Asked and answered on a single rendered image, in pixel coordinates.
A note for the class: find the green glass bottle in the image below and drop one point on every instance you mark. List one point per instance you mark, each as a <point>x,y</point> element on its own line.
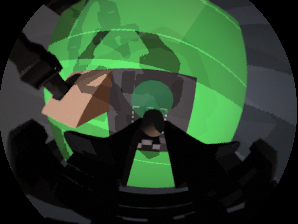
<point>152,101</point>

